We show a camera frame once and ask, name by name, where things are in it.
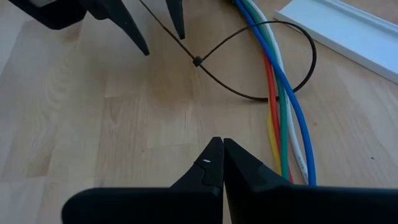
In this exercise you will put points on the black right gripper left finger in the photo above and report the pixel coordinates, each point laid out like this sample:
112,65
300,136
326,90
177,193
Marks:
155,205

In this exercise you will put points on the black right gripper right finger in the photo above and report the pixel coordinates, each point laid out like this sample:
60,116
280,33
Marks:
295,205

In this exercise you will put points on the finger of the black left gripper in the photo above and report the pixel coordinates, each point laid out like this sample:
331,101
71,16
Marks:
176,15
118,18

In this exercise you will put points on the black zip tie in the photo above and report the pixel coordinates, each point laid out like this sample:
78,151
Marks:
197,61

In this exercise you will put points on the white raceway cover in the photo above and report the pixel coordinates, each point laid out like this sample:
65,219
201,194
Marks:
348,31

